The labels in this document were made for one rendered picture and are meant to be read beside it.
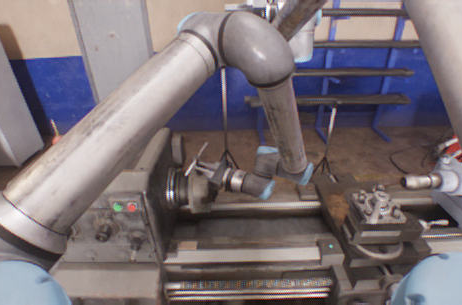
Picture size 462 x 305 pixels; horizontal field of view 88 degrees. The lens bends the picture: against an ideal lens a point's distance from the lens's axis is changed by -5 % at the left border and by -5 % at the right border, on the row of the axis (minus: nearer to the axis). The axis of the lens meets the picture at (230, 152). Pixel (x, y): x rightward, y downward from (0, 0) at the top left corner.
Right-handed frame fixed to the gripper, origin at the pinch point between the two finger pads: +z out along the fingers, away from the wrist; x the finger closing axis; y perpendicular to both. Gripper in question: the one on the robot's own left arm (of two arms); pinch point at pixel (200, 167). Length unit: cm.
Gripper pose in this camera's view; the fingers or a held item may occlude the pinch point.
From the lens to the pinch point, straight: 115.9
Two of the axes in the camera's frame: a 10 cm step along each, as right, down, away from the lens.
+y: -0.7, -6.6, -7.4
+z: -9.1, -2.7, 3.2
